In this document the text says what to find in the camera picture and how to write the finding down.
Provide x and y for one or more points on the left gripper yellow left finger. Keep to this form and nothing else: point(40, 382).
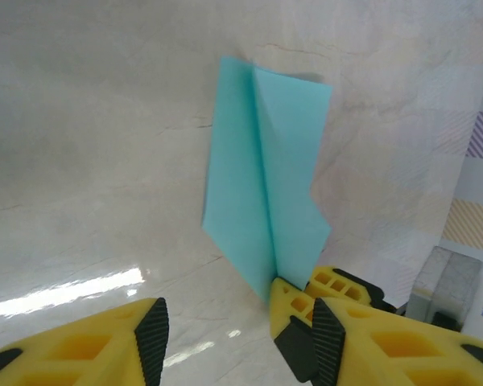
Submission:
point(84, 354)

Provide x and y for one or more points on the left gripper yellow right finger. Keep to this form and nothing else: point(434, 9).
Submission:
point(406, 354)

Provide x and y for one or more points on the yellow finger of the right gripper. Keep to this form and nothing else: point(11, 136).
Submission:
point(346, 287)
point(290, 313)

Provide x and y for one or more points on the light blue paper sheet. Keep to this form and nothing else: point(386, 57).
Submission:
point(241, 181)

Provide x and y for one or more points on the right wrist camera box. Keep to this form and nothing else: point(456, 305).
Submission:
point(447, 273)

